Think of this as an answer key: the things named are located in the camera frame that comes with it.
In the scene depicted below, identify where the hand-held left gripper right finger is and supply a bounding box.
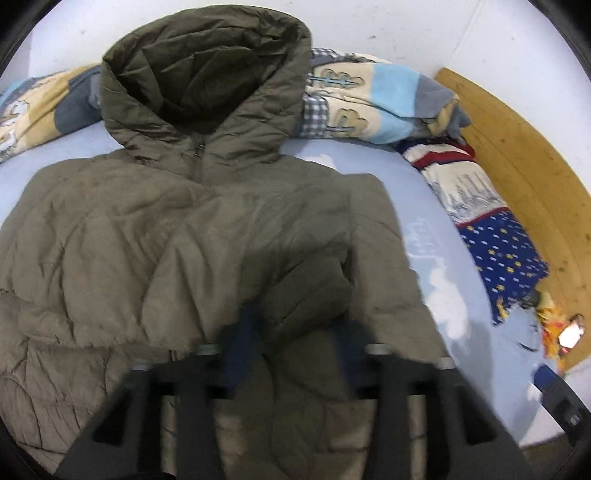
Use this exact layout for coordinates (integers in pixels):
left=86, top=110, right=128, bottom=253
left=331, top=316, right=536, bottom=480

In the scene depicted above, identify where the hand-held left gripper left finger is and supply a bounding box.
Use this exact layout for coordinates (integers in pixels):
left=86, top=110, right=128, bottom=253
left=54, top=302, right=262, bottom=480

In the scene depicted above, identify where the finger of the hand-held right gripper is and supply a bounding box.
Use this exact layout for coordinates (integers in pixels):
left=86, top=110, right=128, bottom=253
left=533, top=362, right=591, bottom=448

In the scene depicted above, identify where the olive hooded puffer jacket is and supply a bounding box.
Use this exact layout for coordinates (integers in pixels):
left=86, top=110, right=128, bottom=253
left=0, top=7, right=455, bottom=480

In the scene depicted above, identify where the small colourful item with phone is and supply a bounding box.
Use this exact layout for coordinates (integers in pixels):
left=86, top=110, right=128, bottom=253
left=534, top=293, right=587, bottom=372

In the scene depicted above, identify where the bed with light blue sheet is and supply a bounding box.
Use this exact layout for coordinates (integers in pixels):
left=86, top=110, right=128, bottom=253
left=0, top=39, right=578, bottom=450

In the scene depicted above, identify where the blue star print pillow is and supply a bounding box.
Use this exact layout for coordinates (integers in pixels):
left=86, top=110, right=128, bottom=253
left=396, top=137, right=551, bottom=326

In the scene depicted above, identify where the striped patchwork blanket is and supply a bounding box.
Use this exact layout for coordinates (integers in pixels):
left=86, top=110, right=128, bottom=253
left=0, top=46, right=472, bottom=163

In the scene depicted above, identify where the wooden headboard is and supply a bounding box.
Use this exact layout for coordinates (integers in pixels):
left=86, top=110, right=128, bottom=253
left=435, top=67, right=591, bottom=372

